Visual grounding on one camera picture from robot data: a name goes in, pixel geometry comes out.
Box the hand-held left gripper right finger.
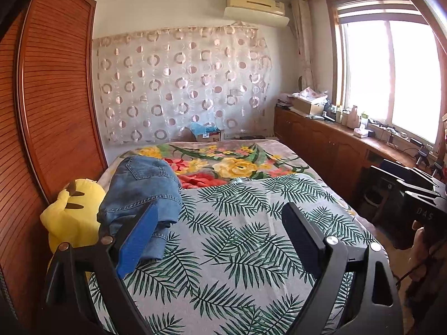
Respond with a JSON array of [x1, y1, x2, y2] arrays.
[[281, 202, 404, 335]]

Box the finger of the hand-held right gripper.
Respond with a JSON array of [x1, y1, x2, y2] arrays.
[[381, 160, 442, 186], [396, 179, 441, 198]]

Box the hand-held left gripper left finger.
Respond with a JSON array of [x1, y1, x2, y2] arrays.
[[44, 200, 158, 335]]

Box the blue denim pants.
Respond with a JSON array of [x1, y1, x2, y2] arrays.
[[97, 156, 183, 262]]

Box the person's right hand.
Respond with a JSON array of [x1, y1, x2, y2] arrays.
[[408, 226, 432, 282]]

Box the black waste bin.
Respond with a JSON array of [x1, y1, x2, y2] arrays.
[[363, 191, 383, 217]]

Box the leaf print bedsheet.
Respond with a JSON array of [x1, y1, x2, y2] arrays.
[[87, 173, 390, 335]]

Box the yellow plush toy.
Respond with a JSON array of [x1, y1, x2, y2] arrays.
[[40, 179, 107, 270]]

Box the long wooden cabinet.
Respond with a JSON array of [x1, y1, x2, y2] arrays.
[[274, 106, 447, 217]]

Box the floral blanket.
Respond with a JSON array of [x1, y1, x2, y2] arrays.
[[98, 140, 336, 190]]

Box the open cardboard box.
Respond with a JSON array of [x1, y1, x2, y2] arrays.
[[291, 95, 328, 116]]

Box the cardboard box with blue bag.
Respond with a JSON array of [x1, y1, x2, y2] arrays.
[[190, 123, 223, 143]]

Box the circle patterned curtain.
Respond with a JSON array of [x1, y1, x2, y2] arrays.
[[91, 24, 274, 146]]

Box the wooden slatted wardrobe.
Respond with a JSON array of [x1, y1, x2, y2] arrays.
[[0, 0, 109, 322]]

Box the beige window curtain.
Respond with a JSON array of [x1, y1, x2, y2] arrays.
[[290, 0, 317, 92]]

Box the wall air conditioner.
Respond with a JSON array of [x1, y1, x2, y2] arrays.
[[223, 0, 291, 29]]

